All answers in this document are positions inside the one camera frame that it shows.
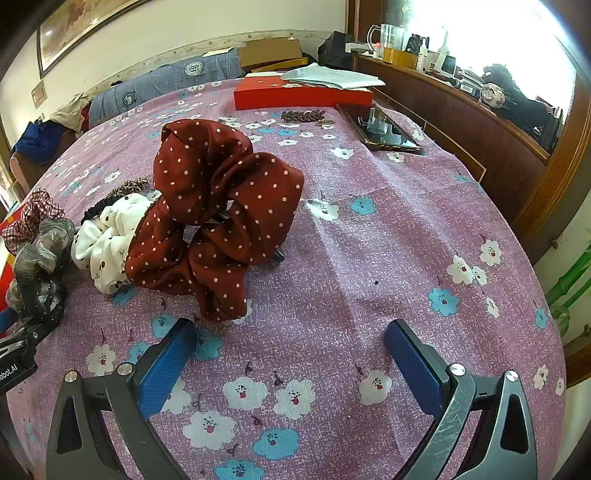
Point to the clear measuring jug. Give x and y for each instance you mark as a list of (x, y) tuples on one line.
[(388, 39)]

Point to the wooden window frame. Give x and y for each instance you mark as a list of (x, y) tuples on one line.
[(563, 152)]

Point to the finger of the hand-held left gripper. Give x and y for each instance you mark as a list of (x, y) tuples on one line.
[(27, 330)]

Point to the brown leaf hair clip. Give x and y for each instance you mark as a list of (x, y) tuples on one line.
[(302, 115)]

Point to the black bag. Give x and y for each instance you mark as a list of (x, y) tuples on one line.
[(334, 50)]

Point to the yellow box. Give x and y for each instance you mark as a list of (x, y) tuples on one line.
[(399, 57)]

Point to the beige clothes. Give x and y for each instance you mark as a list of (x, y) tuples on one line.
[(69, 110)]

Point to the black dotted scrunchie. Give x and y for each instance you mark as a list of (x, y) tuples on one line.
[(44, 297)]

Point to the blue checked quilt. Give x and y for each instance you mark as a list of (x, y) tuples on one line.
[(161, 85)]

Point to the blue clothes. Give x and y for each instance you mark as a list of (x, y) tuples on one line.
[(37, 138)]

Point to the leopard print scrunchie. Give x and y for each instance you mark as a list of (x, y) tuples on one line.
[(134, 184)]

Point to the red polka dot scrunchie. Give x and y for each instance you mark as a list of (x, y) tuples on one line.
[(217, 217)]

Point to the white papers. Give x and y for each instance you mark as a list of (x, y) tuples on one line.
[(332, 76)]

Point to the smartphone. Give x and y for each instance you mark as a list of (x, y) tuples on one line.
[(378, 129)]

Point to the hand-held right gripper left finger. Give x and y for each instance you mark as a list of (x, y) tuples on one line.
[(166, 364)]

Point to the black furry item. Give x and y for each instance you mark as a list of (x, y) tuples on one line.
[(517, 99)]

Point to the red flat gift box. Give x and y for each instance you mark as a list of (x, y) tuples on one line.
[(300, 96)]

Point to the red plaid scrunchie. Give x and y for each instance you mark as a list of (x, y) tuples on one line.
[(27, 217)]

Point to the bamboo wall sticker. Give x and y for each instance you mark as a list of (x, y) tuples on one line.
[(565, 290)]

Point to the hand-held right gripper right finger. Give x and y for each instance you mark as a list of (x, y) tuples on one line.
[(411, 364)]

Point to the small wall plaque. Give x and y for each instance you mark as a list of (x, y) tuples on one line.
[(39, 94)]

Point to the cardboard box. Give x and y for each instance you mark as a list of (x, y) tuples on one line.
[(272, 53)]

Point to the dark wooden ledge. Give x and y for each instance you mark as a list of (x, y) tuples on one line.
[(461, 124)]

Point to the grey checked scrunchie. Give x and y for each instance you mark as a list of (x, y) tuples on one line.
[(46, 244)]

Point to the framed painting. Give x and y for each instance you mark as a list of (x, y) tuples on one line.
[(78, 23)]

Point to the small gold hair clip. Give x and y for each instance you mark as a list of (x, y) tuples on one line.
[(326, 122)]

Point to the white cherry print scrunchie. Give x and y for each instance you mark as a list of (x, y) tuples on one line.
[(108, 240)]

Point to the purple floral bedsheet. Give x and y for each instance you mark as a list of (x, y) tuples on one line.
[(360, 286)]

